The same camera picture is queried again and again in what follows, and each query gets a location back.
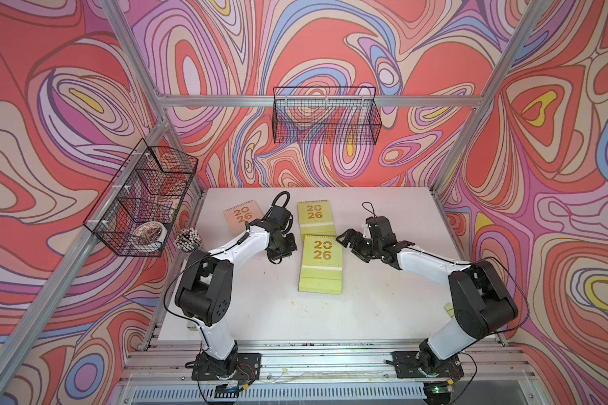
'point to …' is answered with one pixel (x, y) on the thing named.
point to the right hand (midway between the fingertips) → (344, 249)
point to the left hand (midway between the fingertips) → (296, 252)
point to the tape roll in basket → (149, 235)
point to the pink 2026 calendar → (237, 216)
